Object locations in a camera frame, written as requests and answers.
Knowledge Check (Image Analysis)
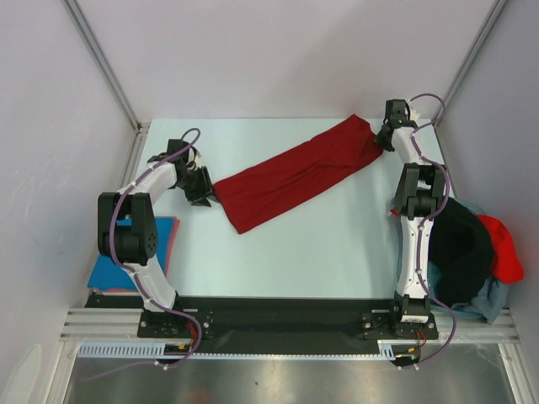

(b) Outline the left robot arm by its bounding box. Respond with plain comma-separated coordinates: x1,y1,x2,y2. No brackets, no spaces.
97,139,217,337

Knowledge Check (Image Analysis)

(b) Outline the aluminium corner post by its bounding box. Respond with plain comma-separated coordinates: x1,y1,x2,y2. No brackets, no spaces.
61,0,144,132
434,0,511,127

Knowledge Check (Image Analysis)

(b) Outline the purple cable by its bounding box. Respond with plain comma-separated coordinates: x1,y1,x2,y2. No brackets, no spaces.
395,92,459,371
79,127,205,381

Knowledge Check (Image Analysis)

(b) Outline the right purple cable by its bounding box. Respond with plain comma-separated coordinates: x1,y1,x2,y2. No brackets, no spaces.
395,92,459,371

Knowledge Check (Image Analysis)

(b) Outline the aluminium frame rail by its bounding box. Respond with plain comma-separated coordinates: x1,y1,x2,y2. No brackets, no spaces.
60,308,520,343

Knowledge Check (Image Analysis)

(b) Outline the dark red t-shirt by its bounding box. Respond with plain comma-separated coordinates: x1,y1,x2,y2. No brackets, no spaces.
214,114,383,234

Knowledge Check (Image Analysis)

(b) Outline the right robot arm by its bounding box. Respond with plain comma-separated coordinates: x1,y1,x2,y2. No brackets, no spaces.
376,99,447,339

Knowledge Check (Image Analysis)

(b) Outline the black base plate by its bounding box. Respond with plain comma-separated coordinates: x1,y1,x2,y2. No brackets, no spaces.
85,294,440,355

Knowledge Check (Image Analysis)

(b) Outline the black garment in bin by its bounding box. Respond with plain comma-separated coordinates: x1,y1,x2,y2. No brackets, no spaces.
429,198,494,307

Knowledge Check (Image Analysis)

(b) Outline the white slotted cable duct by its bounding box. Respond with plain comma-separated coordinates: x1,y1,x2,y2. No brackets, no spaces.
77,340,420,362

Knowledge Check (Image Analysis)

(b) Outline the right aluminium corner post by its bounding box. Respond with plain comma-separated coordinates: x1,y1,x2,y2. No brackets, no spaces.
434,0,511,127

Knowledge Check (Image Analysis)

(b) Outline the bright red garment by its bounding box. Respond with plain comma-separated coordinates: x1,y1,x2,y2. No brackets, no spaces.
402,199,524,287

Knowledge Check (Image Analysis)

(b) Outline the left aluminium corner post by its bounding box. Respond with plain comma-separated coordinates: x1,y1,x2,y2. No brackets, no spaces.
61,0,144,132

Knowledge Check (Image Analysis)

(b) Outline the folded blue t-shirt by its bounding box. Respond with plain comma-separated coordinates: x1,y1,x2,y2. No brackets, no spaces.
87,215,176,291

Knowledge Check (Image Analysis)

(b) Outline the grey-blue garment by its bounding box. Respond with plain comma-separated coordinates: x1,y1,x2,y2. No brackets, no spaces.
451,276,510,324

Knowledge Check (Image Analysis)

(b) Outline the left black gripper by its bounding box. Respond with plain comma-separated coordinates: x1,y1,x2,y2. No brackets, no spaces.
175,166,219,207

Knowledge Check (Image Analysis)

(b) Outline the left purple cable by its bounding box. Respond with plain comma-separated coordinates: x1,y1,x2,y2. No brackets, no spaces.
79,127,205,381

